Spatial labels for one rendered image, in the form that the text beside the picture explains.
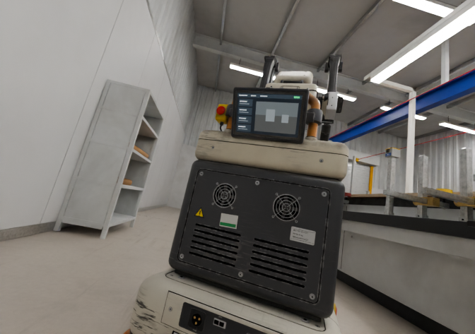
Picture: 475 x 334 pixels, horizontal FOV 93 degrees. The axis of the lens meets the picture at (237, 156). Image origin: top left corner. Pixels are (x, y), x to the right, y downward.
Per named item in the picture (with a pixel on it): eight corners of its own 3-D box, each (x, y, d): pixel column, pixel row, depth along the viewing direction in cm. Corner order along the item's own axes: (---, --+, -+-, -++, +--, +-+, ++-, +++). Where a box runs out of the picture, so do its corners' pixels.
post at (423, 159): (421, 228, 139) (423, 154, 149) (416, 227, 142) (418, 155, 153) (426, 229, 139) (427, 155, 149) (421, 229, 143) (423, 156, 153)
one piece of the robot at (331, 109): (336, 109, 115) (338, 92, 118) (326, 109, 116) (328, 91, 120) (333, 120, 124) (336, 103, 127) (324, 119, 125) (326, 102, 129)
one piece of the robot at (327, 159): (329, 384, 55) (358, 84, 73) (150, 308, 73) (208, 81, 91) (321, 325, 86) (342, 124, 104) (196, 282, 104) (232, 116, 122)
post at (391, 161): (388, 215, 165) (391, 156, 175) (383, 214, 170) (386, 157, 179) (394, 216, 166) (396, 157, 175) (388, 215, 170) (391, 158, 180)
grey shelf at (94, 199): (52, 230, 203) (107, 78, 236) (98, 220, 291) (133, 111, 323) (103, 239, 208) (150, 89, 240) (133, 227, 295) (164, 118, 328)
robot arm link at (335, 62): (327, 49, 147) (344, 48, 144) (325, 65, 159) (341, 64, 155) (320, 105, 131) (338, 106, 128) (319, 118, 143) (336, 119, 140)
